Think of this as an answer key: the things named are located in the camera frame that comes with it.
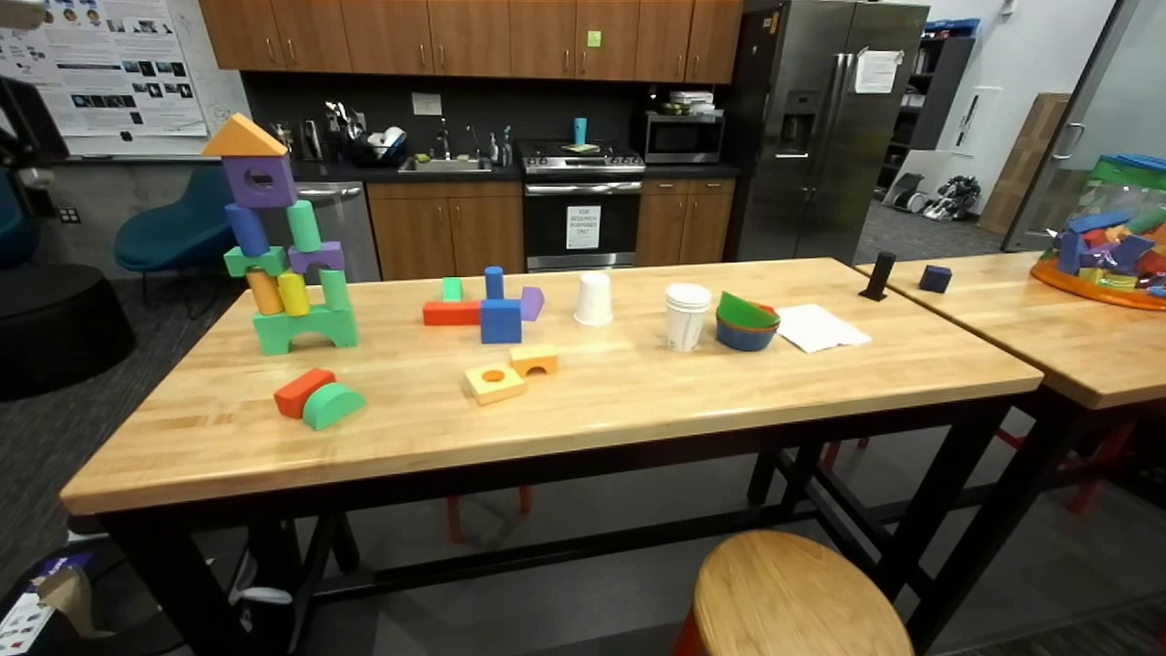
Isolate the orange triangular foam block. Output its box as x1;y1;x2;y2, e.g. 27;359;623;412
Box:
203;112;288;156

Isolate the white paper cup stack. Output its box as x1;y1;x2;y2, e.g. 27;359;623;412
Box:
666;283;711;349

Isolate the purple arch foam block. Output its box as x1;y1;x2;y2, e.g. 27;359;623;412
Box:
288;241;348;276

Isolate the stainless steel refrigerator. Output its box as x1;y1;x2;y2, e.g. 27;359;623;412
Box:
724;0;925;258

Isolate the green notched foam block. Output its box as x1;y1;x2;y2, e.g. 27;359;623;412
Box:
223;246;288;276

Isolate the stainless steel dishwasher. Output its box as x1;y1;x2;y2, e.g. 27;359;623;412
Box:
300;184;380;281

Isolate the green cylinder foam block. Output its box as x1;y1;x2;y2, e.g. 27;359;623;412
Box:
288;202;322;252

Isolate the yellow cylinder foam block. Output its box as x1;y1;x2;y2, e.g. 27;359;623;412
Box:
278;271;311;318

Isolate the yellow square block with hole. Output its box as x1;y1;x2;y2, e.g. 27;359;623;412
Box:
468;364;525;404

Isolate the teal cup on stove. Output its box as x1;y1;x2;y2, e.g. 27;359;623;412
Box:
572;118;591;147

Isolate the blue cylinder foam block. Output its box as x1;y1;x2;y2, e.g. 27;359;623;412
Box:
485;268;503;299

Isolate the stack of coloured bowls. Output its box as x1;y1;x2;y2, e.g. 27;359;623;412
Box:
718;291;780;354

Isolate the small dark blue cube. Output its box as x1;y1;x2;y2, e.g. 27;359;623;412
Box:
918;268;950;294

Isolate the small green cube block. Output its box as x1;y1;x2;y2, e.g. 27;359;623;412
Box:
442;276;464;302

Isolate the blue tilted foam block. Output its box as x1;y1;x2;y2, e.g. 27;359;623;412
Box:
225;203;269;258

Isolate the black round ottoman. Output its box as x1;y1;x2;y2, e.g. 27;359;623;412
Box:
0;268;136;403

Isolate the purple square block with hole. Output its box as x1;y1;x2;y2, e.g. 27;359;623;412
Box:
223;156;295;208

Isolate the round wooden stool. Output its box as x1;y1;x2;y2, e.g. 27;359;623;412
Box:
674;533;915;656

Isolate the green half-round foam block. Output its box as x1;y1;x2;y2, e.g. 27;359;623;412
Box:
301;382;365;432

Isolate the white wall poster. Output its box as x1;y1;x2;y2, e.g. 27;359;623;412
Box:
0;0;208;139

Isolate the microwave oven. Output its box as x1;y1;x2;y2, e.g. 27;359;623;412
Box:
645;112;724;163

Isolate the orange cylinder foam block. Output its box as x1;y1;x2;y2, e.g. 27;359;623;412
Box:
246;271;281;314

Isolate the purple half-round foam block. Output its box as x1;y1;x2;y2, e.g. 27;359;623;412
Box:
523;290;547;320

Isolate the teal armchair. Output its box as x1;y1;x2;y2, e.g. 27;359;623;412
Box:
114;163;235;275

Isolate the red rectangular foam block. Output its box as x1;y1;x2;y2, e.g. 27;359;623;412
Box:
423;299;480;328

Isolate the orange tray of toy blocks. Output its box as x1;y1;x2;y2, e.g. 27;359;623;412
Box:
1033;208;1166;314

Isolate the stainless steel oven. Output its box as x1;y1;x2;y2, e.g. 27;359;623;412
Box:
523;147;645;271

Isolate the kitchen sink with faucet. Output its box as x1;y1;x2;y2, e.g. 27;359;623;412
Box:
402;122;491;177

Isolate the white paper napkin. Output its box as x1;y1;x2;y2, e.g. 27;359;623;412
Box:
780;307;866;354

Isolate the blue cube foam block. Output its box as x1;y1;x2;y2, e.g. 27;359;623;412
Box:
480;299;523;342

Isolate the green bridge foam block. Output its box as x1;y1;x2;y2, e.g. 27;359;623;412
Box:
252;271;357;359

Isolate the white upside-down cup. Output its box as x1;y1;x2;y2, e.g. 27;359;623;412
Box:
575;271;612;328

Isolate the yellow arch foam block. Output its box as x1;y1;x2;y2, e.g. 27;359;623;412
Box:
512;347;563;376

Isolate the red half-round foam block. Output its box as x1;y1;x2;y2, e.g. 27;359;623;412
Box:
274;367;333;418

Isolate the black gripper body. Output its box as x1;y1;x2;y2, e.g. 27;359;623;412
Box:
0;77;71;220

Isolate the black table power post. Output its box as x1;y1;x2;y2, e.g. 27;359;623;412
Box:
861;252;897;302

